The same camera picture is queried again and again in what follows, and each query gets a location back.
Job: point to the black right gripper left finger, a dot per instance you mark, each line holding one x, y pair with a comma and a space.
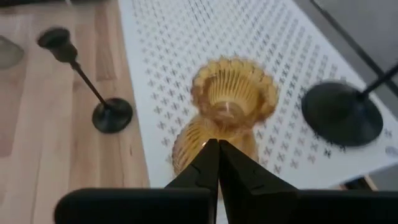
205, 168

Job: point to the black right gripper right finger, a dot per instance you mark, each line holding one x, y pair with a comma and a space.
252, 186

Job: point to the amber ribbed glass candle holder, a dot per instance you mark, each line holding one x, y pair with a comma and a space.
233, 90

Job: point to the short black candlestick holder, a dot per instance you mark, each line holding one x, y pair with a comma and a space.
112, 116

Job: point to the tall black candlestick holder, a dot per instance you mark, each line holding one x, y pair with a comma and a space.
339, 115

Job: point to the grey glass candle holder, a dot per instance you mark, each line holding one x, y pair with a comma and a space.
9, 53

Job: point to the white perforated metal shelf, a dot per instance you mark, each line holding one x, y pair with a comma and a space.
174, 46

